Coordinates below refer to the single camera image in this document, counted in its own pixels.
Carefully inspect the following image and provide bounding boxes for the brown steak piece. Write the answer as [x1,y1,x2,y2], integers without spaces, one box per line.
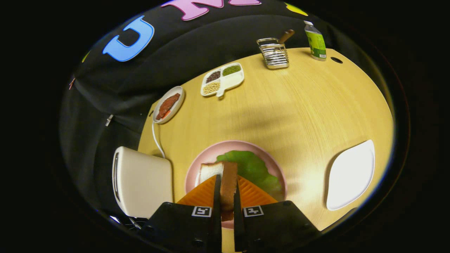
[156,93,181,120]

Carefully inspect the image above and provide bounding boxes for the pink round plate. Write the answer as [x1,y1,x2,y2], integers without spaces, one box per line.
[185,140,287,229]

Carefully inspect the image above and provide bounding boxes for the white divided tray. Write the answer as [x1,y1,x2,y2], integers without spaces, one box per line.
[200,63,245,98]

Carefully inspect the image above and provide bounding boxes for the white oval plate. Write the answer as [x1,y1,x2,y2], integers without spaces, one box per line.
[153,86,185,124]

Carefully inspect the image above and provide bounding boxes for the wooden tool handle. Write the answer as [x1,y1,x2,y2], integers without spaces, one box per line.
[278,29,295,45]

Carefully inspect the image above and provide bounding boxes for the pile of yellow soybeans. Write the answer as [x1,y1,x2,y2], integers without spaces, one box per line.
[203,82,221,95]

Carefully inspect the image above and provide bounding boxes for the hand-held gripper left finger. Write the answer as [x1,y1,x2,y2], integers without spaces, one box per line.
[141,174,223,253]

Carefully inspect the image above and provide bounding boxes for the green label bottle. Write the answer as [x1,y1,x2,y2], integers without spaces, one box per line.
[304,20,327,61]

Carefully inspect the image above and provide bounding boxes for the green lettuce leaf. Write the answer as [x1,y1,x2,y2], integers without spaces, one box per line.
[216,150,283,194]

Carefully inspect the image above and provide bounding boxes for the metal wire basket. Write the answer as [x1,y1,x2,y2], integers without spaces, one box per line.
[257,38,290,70]

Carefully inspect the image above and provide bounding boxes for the white toaster cable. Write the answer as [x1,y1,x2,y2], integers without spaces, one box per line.
[152,121,166,158]

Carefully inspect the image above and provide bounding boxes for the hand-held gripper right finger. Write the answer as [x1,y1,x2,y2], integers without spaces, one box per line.
[233,175,322,253]

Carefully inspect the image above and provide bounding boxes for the white bread slice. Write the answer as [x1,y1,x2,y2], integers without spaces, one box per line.
[199,161,238,222]

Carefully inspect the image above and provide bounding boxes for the white toaster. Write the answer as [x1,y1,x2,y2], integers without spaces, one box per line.
[112,146,173,219]

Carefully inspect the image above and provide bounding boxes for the white leaf-shaped plate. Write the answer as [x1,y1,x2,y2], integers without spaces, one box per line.
[326,140,375,211]

